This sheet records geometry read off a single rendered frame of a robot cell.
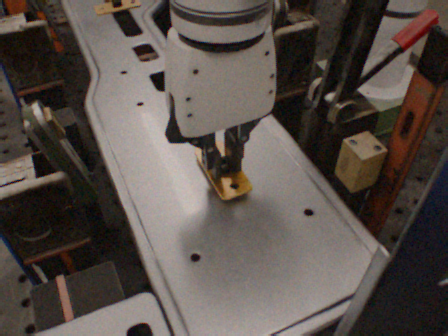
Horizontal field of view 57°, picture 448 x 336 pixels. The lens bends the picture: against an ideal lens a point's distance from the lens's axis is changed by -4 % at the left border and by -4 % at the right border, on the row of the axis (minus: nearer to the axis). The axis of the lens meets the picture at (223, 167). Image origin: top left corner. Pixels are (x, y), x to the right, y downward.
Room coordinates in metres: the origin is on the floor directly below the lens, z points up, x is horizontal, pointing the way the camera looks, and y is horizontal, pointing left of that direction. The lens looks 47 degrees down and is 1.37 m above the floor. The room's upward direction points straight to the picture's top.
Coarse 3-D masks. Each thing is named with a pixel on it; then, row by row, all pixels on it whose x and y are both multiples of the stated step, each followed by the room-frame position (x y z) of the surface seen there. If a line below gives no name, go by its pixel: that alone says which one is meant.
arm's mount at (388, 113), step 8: (320, 64) 0.89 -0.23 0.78; (320, 72) 0.88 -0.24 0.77; (376, 104) 0.74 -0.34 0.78; (384, 104) 0.74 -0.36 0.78; (392, 104) 0.74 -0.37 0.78; (400, 104) 0.74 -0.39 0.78; (384, 112) 0.72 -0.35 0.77; (392, 112) 0.74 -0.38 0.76; (384, 120) 0.73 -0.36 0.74; (392, 120) 0.74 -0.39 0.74; (376, 128) 0.72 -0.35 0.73; (384, 128) 0.73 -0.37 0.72; (392, 128) 0.74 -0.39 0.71; (376, 136) 0.72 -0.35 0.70
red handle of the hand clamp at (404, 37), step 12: (432, 12) 0.44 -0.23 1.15; (408, 24) 0.44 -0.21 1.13; (420, 24) 0.43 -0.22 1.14; (432, 24) 0.43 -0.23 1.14; (396, 36) 0.43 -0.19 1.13; (408, 36) 0.42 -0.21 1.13; (420, 36) 0.43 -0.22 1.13; (384, 48) 0.42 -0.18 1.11; (396, 48) 0.42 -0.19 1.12; (408, 48) 0.42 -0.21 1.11; (372, 60) 0.42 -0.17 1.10; (384, 60) 0.41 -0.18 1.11; (372, 72) 0.40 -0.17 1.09; (360, 84) 0.40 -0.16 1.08; (324, 96) 0.39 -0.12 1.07
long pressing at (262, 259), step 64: (64, 0) 0.80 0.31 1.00; (128, 64) 0.56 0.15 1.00; (128, 128) 0.41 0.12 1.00; (256, 128) 0.41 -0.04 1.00; (128, 192) 0.31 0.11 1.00; (192, 192) 0.31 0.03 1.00; (256, 192) 0.31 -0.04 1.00; (320, 192) 0.31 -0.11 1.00; (256, 256) 0.23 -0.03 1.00; (320, 256) 0.22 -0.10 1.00; (192, 320) 0.16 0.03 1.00; (256, 320) 0.16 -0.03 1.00; (320, 320) 0.16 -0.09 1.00
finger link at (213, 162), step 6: (192, 138) 0.31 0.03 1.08; (198, 138) 0.31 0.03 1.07; (192, 144) 0.31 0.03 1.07; (198, 144) 0.31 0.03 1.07; (216, 150) 0.32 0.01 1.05; (204, 156) 0.32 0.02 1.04; (210, 156) 0.32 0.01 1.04; (216, 156) 0.31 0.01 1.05; (204, 162) 0.32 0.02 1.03; (210, 162) 0.32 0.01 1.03; (216, 162) 0.31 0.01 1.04; (210, 168) 0.32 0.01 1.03; (216, 168) 0.31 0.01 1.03; (216, 174) 0.31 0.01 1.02
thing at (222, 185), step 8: (216, 144) 0.37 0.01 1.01; (200, 152) 0.36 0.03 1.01; (224, 152) 0.36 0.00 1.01; (200, 160) 0.35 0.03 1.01; (224, 160) 0.34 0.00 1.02; (224, 168) 0.33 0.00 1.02; (208, 176) 0.32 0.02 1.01; (224, 176) 0.32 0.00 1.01; (232, 176) 0.32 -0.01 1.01; (240, 176) 0.32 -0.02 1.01; (216, 184) 0.31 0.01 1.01; (224, 184) 0.31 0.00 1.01; (240, 184) 0.31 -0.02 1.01; (248, 184) 0.31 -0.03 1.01; (224, 192) 0.30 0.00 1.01; (232, 192) 0.30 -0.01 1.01; (240, 192) 0.30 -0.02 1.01
